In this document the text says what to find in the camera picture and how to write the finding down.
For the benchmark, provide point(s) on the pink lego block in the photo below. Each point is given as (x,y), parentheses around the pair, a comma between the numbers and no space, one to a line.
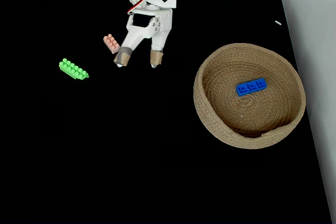
(111,43)

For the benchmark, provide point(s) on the green lego block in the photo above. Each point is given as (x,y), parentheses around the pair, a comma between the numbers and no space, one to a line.
(73,69)

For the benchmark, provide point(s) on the blue lego block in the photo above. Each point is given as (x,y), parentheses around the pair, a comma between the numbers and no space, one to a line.
(251,86)

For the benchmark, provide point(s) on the small white scrap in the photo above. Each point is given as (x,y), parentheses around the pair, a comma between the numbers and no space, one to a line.
(278,22)

